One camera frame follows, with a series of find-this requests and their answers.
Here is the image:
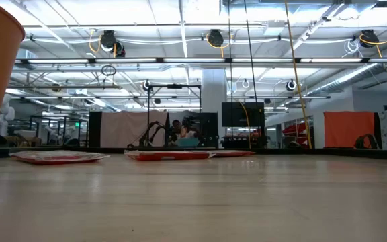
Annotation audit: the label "beige curtain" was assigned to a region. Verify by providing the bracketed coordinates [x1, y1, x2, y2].
[99, 110, 168, 148]

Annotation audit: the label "long ceiling light strip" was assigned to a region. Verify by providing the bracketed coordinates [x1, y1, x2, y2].
[13, 57, 387, 65]

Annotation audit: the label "orange partition panel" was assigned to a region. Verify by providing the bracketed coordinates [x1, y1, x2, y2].
[323, 110, 376, 149]

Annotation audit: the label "person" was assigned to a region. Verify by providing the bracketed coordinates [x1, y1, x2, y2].
[168, 119, 198, 147]

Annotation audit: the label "shelf with red goods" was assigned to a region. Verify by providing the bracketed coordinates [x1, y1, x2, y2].
[222, 127, 267, 149]

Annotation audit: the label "teal box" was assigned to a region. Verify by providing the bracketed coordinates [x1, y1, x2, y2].
[175, 137, 198, 148]

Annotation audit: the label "narrow black panel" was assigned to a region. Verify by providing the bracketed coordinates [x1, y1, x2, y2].
[88, 110, 103, 148]

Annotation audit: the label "black backdrop panel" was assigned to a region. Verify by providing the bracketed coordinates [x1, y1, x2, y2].
[168, 112, 220, 148]

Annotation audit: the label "red storage bin shelves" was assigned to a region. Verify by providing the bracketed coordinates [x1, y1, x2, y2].
[282, 121, 307, 139]

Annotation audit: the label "red Orville Redenbacher's popcorn bag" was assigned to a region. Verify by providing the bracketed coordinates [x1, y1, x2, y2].
[9, 149, 111, 165]
[123, 149, 217, 162]
[208, 149, 257, 158]

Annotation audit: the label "black bag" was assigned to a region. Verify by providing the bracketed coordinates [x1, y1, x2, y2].
[353, 133, 381, 150]

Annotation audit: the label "white humanoid robot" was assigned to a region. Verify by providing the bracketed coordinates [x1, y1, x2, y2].
[0, 93, 16, 137]

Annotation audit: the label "black metal table frame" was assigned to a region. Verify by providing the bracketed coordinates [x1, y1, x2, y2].
[0, 146, 387, 161]

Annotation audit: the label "straight black hanging cable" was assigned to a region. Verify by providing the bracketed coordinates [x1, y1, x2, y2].
[227, 0, 232, 149]

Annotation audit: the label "black monitor screen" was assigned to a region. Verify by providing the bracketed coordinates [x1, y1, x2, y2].
[221, 101, 265, 128]

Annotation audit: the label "black robot station frame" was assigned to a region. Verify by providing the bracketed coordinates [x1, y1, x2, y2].
[147, 83, 202, 149]

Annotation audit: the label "black ceiling cable reel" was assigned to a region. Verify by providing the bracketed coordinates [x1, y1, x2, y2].
[359, 28, 387, 58]
[99, 29, 127, 58]
[205, 28, 226, 50]

